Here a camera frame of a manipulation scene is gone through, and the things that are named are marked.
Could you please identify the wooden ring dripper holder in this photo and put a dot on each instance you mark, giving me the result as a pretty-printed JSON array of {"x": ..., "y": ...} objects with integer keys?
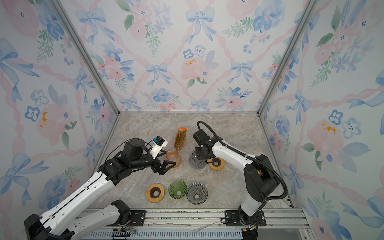
[{"x": 216, "y": 164}]

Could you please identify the green glass dripper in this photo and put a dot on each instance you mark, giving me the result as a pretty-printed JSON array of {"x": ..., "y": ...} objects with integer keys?
[{"x": 177, "y": 189}]

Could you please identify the orange coffee filter pack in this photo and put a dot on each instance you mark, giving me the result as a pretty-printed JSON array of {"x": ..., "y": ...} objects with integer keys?
[{"x": 180, "y": 138}]

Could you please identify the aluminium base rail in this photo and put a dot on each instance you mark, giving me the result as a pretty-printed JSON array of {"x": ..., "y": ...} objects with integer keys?
[{"x": 207, "y": 224}]

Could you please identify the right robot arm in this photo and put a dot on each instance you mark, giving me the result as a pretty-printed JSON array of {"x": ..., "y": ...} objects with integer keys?
[{"x": 271, "y": 180}]

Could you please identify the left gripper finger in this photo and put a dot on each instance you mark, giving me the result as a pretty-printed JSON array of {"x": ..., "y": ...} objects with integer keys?
[
  {"x": 162, "y": 153},
  {"x": 166, "y": 166}
]

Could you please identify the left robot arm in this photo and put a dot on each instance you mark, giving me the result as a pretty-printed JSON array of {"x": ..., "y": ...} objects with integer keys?
[{"x": 62, "y": 221}]

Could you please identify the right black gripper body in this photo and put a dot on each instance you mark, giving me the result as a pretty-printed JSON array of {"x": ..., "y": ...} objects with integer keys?
[{"x": 200, "y": 154}]

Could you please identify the grey glass dripper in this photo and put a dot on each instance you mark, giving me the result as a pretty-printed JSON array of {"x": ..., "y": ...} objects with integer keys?
[{"x": 197, "y": 193}]

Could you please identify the grey glass carafe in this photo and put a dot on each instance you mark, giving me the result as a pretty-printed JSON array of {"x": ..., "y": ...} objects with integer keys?
[{"x": 195, "y": 163}]

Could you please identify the orange glass carafe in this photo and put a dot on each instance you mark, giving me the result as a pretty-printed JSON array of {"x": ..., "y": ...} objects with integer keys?
[{"x": 174, "y": 156}]

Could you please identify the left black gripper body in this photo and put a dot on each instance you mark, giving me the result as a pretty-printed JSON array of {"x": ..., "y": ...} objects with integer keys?
[{"x": 149, "y": 162}]

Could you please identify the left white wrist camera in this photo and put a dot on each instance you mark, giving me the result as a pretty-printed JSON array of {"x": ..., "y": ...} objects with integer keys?
[{"x": 159, "y": 143}]

